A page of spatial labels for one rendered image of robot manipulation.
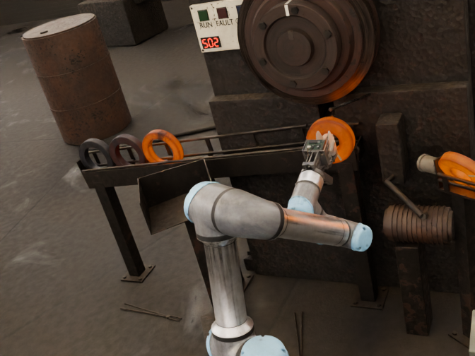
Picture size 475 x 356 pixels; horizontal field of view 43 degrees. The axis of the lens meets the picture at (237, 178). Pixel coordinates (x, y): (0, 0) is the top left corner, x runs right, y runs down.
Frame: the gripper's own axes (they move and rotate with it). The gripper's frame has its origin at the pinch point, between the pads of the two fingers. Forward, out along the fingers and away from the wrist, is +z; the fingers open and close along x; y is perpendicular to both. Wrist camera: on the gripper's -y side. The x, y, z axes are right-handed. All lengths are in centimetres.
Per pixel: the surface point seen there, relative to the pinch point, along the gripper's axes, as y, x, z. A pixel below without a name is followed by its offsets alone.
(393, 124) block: -8.5, -16.6, 14.8
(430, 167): -17.7, -29.0, 4.2
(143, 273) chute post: -87, 114, -4
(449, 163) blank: -8.1, -36.4, -3.3
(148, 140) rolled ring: -16, 86, 15
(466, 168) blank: -7.1, -41.2, -6.2
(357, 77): 7.9, -6.5, 19.8
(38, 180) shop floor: -114, 262, 78
